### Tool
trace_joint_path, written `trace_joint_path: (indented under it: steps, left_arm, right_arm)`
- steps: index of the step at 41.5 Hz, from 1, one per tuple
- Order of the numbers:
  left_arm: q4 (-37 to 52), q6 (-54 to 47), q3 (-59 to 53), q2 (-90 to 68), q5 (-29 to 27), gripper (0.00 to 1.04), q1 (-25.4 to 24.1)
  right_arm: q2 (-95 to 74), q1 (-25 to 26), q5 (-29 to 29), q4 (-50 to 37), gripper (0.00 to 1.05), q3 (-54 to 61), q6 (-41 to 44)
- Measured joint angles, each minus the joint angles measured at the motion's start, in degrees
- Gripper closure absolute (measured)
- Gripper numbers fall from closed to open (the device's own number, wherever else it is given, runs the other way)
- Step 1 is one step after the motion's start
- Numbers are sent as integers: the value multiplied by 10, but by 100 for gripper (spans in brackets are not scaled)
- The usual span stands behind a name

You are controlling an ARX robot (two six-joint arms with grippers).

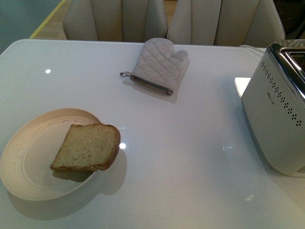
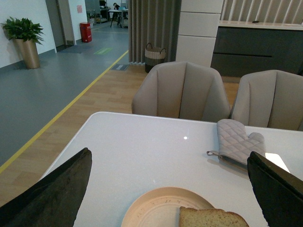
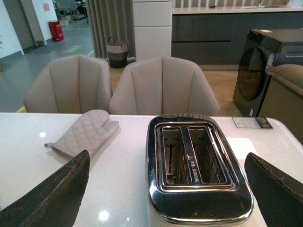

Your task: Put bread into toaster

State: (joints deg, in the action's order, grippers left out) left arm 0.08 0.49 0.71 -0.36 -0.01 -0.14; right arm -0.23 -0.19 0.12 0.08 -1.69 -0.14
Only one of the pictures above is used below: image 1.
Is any slice of brown bread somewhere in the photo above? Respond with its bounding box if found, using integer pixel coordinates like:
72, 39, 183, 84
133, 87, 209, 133
50, 124, 121, 173

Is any beige round plate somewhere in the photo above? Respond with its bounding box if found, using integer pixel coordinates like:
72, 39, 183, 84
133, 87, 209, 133
0, 108, 99, 201

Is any white chrome toaster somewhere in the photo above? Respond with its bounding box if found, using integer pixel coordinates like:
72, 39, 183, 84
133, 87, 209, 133
241, 39, 305, 177

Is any grey quilted oven mitt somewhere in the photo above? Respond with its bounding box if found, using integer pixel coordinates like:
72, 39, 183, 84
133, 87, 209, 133
120, 38, 190, 95

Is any beige left dining chair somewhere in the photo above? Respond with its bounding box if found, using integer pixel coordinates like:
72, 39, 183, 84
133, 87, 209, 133
63, 0, 168, 42

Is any beige dining chair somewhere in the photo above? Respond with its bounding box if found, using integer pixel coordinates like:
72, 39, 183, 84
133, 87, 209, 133
167, 0, 285, 48
63, 0, 168, 42

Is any beige right dining chair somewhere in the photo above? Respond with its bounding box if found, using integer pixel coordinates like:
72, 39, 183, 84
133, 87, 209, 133
167, 0, 285, 48

